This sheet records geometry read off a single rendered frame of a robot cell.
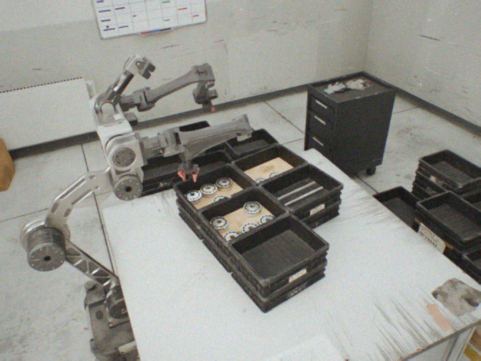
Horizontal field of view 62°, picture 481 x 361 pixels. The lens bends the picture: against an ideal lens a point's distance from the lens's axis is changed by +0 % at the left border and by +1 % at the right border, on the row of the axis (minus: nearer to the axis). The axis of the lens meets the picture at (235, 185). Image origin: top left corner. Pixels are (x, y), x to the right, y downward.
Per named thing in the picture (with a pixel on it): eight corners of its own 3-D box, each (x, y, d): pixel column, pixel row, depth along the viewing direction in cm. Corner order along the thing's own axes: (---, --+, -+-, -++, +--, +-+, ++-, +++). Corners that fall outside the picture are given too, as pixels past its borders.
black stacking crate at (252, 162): (257, 200, 238) (257, 185, 232) (230, 177, 259) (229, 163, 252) (308, 177, 255) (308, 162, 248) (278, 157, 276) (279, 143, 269)
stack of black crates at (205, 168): (195, 211, 337) (190, 178, 317) (184, 193, 360) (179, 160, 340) (238, 198, 349) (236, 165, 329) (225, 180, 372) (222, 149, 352)
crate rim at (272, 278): (263, 287, 174) (263, 284, 173) (226, 247, 195) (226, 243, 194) (331, 248, 191) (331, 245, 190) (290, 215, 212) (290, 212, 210)
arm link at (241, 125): (253, 108, 182) (260, 129, 181) (244, 117, 195) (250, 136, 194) (157, 131, 169) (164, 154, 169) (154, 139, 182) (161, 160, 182)
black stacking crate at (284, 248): (263, 301, 180) (263, 284, 173) (228, 261, 201) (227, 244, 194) (328, 262, 197) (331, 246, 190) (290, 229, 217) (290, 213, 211)
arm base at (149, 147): (139, 156, 174) (134, 132, 167) (157, 152, 177) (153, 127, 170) (144, 165, 168) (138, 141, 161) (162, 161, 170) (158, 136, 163)
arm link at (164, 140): (152, 136, 167) (157, 148, 167) (176, 130, 170) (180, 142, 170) (151, 141, 176) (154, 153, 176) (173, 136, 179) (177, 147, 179)
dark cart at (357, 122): (328, 192, 374) (337, 102, 321) (302, 168, 408) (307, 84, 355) (379, 175, 392) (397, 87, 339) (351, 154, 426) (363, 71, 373)
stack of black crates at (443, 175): (473, 222, 312) (492, 174, 286) (444, 233, 303) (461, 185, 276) (433, 193, 342) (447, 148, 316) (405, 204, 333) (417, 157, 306)
